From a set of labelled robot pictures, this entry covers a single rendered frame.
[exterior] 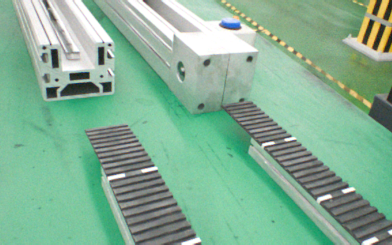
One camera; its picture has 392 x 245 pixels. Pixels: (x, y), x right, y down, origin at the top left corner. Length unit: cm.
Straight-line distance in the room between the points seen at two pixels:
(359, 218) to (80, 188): 29
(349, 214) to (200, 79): 27
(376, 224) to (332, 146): 19
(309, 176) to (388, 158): 18
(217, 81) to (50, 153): 24
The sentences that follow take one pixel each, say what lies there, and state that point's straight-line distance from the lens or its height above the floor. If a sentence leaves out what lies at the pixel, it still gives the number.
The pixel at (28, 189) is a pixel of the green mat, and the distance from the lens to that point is 44.
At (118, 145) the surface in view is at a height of 81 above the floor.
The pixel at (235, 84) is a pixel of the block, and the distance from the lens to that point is 58.
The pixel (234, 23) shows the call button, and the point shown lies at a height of 85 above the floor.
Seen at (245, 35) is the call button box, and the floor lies 83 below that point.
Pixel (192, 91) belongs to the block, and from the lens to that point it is 55.
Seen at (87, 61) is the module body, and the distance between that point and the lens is 61.
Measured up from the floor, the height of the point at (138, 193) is 81.
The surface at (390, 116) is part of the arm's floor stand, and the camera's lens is 77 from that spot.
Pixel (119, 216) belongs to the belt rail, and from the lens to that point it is 38.
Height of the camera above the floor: 106
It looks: 30 degrees down
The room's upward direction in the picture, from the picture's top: 9 degrees clockwise
